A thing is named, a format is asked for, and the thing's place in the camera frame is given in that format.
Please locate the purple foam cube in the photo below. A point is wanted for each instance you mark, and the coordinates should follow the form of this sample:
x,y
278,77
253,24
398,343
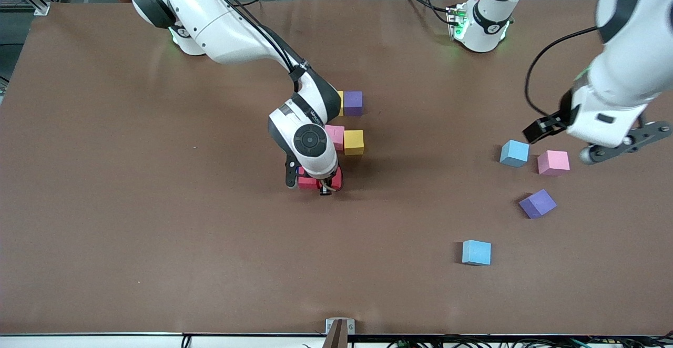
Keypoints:
x,y
353,103
537,203

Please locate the red foam cube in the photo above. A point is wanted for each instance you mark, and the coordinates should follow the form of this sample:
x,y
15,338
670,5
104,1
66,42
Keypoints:
x,y
337,180
307,183

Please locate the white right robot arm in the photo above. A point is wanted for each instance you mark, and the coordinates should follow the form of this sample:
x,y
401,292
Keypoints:
x,y
315,153

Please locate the yellow foam cube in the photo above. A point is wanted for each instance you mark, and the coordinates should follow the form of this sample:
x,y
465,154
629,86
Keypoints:
x,y
354,142
340,103

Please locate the blue foam cube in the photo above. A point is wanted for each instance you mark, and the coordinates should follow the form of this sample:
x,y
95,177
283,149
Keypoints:
x,y
514,153
476,252

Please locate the metal table edge bracket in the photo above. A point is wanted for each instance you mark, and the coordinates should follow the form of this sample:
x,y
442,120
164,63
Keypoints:
x,y
349,326

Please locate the white table edge rail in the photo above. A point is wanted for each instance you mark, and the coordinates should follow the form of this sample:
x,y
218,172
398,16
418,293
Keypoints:
x,y
105,341

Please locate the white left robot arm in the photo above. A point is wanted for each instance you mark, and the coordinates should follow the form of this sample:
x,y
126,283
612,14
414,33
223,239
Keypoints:
x,y
631,59

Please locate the pink foam cube with slit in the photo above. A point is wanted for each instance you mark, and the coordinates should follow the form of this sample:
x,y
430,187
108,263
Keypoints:
x,y
336,136

